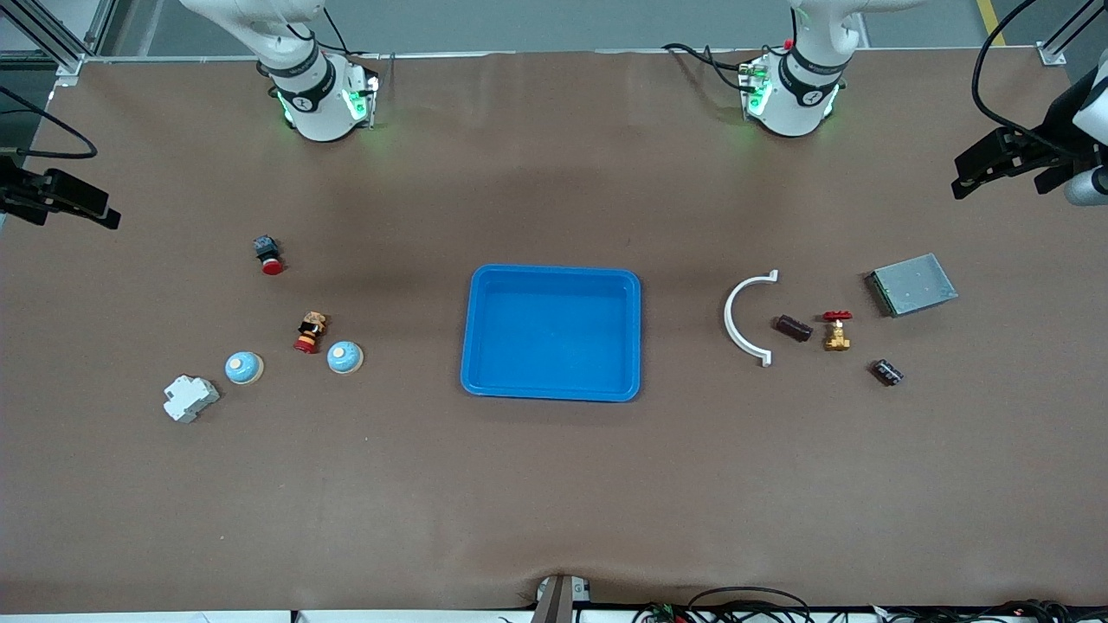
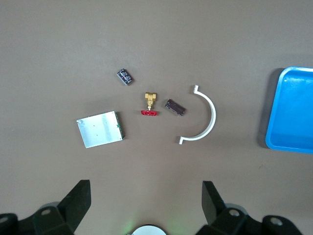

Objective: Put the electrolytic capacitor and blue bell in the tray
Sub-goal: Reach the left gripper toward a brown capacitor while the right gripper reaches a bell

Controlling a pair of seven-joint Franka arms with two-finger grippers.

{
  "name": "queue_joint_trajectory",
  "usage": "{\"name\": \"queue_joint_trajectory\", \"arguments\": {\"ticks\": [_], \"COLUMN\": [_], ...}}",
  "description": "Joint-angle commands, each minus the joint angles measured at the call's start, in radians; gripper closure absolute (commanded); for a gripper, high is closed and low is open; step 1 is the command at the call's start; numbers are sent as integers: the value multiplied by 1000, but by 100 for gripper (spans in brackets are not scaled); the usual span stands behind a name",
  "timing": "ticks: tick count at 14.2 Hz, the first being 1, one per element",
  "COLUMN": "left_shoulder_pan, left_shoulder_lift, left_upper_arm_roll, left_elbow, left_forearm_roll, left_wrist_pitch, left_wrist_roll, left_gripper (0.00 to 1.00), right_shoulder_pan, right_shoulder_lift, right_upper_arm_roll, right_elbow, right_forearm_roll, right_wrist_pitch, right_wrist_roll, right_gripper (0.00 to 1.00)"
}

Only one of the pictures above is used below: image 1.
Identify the red emergency stop button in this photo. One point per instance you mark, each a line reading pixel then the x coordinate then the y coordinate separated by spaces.
pixel 269 258

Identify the short dark electrolytic capacitor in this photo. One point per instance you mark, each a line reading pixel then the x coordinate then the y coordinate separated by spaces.
pixel 887 372

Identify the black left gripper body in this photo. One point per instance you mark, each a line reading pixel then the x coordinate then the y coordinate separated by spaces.
pixel 1038 149

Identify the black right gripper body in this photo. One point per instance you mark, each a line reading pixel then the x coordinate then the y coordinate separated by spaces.
pixel 19 192

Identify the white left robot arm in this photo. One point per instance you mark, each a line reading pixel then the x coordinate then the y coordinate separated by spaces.
pixel 792 104

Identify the white circuit breaker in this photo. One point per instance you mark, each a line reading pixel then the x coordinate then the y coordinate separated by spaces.
pixel 190 398

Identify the small red yellow button switch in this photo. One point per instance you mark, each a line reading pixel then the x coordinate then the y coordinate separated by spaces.
pixel 310 334

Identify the long brown electrolytic capacitor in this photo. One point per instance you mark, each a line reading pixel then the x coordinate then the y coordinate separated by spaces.
pixel 793 329

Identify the aluminium frame post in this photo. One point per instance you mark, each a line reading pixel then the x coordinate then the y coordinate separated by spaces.
pixel 1052 54
pixel 65 56

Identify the blue plastic tray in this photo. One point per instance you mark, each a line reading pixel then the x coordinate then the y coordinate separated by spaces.
pixel 554 337

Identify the brass valve red handwheel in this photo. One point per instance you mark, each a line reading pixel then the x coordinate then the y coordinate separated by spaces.
pixel 836 336

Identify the silver metal power supply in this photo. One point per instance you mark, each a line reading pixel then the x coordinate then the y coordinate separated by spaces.
pixel 913 285

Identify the light blue dome bell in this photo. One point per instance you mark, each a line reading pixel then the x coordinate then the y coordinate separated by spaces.
pixel 344 357
pixel 243 368

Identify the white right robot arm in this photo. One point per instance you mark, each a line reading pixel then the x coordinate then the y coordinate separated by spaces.
pixel 316 104

